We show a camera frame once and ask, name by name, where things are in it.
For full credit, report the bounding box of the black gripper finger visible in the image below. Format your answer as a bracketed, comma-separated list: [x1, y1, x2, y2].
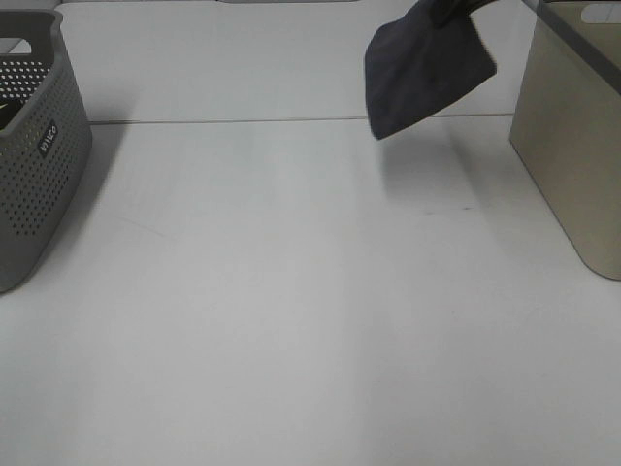
[431, 0, 488, 27]

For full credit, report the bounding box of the grey perforated plastic basket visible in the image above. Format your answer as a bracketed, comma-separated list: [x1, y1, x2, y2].
[1, 10, 92, 292]

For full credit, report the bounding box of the dark grey towel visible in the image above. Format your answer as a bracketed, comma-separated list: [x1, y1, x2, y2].
[364, 0, 497, 140]

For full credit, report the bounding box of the beige plastic storage bin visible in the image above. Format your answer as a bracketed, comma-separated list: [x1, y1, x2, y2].
[509, 1, 620, 281]

